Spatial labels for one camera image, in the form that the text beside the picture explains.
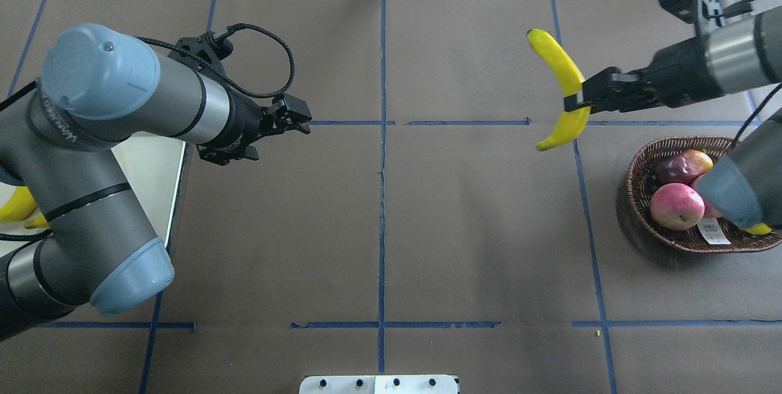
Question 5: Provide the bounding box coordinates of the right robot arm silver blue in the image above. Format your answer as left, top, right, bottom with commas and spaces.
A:
564, 7, 780, 230

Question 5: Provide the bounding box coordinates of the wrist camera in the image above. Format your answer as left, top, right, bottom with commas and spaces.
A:
168, 31, 234, 79
657, 0, 725, 27

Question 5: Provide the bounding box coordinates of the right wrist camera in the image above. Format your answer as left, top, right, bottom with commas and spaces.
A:
657, 0, 725, 27

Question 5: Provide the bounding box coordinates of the white bear tray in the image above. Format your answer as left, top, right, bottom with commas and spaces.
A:
112, 133, 187, 252

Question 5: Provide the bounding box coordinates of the brown wicker basket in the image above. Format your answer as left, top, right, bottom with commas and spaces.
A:
617, 136, 780, 254

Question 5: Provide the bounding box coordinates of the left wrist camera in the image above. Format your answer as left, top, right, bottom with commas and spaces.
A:
168, 31, 234, 79

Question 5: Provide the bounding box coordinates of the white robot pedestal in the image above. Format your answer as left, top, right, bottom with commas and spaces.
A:
299, 374, 461, 393

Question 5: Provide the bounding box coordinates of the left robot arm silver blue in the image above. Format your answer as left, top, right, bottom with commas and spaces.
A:
2, 23, 312, 340

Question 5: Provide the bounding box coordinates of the yellow banana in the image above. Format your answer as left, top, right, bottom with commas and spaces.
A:
1, 187, 37, 222
526, 29, 590, 151
23, 215, 49, 230

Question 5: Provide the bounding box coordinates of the yellow mango left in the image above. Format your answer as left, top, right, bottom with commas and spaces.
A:
744, 222, 773, 236

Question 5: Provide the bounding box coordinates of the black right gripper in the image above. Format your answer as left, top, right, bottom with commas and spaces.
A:
563, 38, 715, 114

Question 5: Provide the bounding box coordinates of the yellow green apple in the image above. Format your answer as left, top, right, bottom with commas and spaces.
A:
690, 174, 723, 219

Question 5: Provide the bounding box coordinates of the red apple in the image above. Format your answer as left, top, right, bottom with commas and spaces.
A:
649, 183, 704, 232

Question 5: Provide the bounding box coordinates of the orange fruit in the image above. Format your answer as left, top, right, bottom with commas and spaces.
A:
651, 150, 714, 184

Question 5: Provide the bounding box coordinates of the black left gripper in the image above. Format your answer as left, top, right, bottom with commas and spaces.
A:
197, 93, 312, 166

